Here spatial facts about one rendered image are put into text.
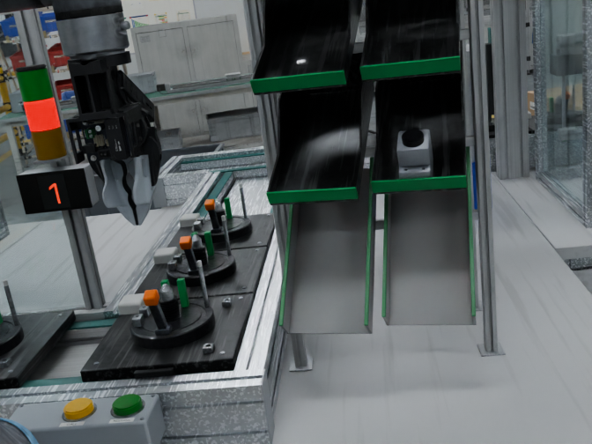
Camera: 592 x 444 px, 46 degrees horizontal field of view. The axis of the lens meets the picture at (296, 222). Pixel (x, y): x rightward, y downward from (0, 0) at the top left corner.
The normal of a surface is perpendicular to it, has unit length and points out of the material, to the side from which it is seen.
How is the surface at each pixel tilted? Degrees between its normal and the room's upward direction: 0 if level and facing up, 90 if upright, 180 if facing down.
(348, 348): 0
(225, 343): 0
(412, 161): 115
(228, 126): 92
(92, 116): 90
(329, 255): 45
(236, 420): 90
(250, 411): 90
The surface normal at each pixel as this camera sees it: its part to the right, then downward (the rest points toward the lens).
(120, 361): -0.13, -0.94
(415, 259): -0.25, -0.43
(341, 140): -0.22, -0.72
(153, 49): 0.11, 0.29
